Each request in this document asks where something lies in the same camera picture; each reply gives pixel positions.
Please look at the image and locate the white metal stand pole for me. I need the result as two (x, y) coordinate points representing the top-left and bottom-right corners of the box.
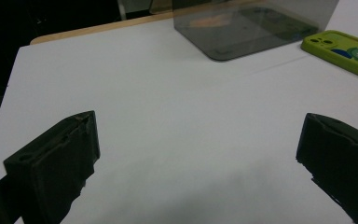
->
(117, 0), (129, 21)

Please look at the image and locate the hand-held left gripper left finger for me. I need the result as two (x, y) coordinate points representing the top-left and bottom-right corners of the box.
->
(3, 110), (102, 224)

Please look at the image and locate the transparent grey plastic box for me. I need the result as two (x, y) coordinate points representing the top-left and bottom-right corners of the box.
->
(172, 0), (340, 62)

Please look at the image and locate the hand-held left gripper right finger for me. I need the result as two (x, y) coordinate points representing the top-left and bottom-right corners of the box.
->
(295, 112), (358, 224)

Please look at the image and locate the green cartoon phone case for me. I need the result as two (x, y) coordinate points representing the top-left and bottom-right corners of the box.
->
(300, 29), (358, 84)

